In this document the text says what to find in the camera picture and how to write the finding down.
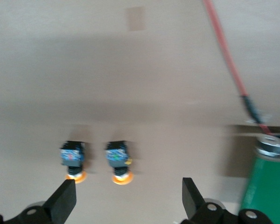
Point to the green conveyor belt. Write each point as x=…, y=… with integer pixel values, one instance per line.
x=270, y=186

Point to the beige tape patch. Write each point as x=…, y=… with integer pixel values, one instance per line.
x=135, y=18

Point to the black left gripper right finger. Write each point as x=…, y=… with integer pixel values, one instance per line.
x=196, y=210

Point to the yellow push button switch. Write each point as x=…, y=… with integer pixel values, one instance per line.
x=117, y=156
x=72, y=156

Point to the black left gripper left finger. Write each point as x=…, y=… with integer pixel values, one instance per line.
x=60, y=205

